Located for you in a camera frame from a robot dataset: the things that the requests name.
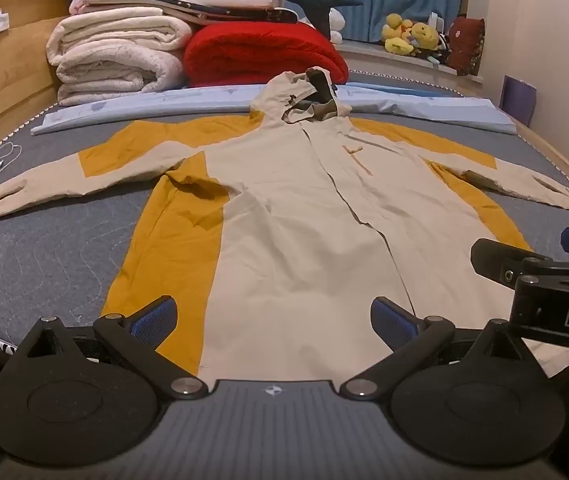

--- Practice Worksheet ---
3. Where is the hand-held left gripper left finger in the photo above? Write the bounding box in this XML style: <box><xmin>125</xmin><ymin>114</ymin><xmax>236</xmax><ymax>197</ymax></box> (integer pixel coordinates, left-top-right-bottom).
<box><xmin>12</xmin><ymin>295</ymin><xmax>210</xmax><ymax>402</ymax></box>

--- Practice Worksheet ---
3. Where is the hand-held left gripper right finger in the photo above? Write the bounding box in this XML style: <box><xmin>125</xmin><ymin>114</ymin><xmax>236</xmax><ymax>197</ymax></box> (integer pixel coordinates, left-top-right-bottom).
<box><xmin>338</xmin><ymin>296</ymin><xmax>546</xmax><ymax>402</ymax></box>

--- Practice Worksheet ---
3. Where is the beige and mustard hooded jacket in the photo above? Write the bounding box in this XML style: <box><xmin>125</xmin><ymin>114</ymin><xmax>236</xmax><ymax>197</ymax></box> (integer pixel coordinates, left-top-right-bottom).
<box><xmin>0</xmin><ymin>66</ymin><xmax>569</xmax><ymax>378</ymax></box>

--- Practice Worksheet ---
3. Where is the grey quilted mattress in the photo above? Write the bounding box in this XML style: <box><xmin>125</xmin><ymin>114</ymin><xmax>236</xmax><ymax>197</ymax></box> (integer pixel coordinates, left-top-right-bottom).
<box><xmin>0</xmin><ymin>70</ymin><xmax>569</xmax><ymax>356</ymax></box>

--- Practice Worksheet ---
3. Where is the purple folder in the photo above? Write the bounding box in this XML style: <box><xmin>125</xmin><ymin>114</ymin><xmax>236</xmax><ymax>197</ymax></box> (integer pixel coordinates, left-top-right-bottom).
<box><xmin>501</xmin><ymin>75</ymin><xmax>537</xmax><ymax>128</ymax></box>

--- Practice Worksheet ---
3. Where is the light blue folded sheet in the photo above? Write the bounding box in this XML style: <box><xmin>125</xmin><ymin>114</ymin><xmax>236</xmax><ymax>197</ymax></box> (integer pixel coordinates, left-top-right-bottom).
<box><xmin>31</xmin><ymin>81</ymin><xmax>517</xmax><ymax>137</ymax></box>

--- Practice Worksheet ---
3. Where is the dark red cushion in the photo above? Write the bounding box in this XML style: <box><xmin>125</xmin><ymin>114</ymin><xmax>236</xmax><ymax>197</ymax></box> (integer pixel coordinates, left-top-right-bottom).
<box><xmin>445</xmin><ymin>16</ymin><xmax>486</xmax><ymax>77</ymax></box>

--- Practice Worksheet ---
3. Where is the white window ledge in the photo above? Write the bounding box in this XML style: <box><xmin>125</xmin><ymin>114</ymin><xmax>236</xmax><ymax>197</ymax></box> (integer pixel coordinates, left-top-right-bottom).
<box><xmin>334</xmin><ymin>40</ymin><xmax>483</xmax><ymax>84</ymax></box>

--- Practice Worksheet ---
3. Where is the yellow plush toy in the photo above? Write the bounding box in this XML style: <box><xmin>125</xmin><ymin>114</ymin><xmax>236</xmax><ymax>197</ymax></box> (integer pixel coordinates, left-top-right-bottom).
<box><xmin>409</xmin><ymin>21</ymin><xmax>441</xmax><ymax>56</ymax></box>
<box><xmin>383</xmin><ymin>12</ymin><xmax>416</xmax><ymax>56</ymax></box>

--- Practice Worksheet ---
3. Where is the white folded quilt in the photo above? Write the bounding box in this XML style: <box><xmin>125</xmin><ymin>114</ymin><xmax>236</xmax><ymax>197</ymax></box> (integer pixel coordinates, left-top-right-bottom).
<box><xmin>46</xmin><ymin>9</ymin><xmax>195</xmax><ymax>107</ymax></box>

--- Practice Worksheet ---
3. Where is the white plush toy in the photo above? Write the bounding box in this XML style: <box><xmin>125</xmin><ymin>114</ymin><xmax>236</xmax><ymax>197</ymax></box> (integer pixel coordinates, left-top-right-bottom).
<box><xmin>327</xmin><ymin>7</ymin><xmax>346</xmax><ymax>44</ymax></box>

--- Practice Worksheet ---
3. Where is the red fleece blanket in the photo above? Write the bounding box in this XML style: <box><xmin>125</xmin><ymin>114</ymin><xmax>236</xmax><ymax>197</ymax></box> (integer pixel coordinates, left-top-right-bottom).
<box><xmin>183</xmin><ymin>22</ymin><xmax>349</xmax><ymax>89</ymax></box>

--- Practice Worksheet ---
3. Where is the navy patterned blanket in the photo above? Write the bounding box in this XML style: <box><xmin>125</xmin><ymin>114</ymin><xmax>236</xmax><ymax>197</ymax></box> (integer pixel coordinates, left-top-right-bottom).
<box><xmin>159</xmin><ymin>0</ymin><xmax>299</xmax><ymax>27</ymax></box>

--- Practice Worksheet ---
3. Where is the wooden bed frame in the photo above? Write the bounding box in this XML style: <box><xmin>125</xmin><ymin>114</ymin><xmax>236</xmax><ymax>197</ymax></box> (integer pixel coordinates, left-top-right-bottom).
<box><xmin>0</xmin><ymin>0</ymin><xmax>569</xmax><ymax>211</ymax></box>

